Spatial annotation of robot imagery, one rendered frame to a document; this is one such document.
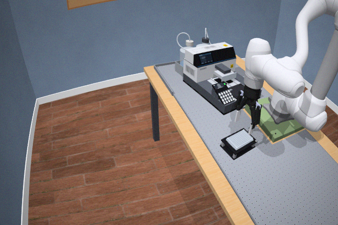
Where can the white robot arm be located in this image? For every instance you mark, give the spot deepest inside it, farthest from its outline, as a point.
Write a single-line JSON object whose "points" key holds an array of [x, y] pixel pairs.
{"points": [[284, 75]]}

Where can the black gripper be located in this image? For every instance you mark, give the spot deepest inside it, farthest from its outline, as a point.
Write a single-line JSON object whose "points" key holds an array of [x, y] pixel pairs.
{"points": [[251, 99]]}

